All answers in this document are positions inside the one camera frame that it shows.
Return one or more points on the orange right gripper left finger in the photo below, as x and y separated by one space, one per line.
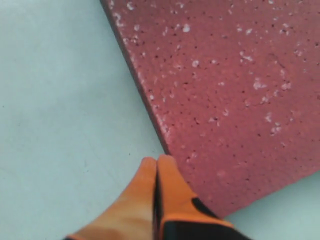
130 216

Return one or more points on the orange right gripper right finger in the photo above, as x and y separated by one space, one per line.
180 214

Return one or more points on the red brick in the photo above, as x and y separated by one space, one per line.
232 88

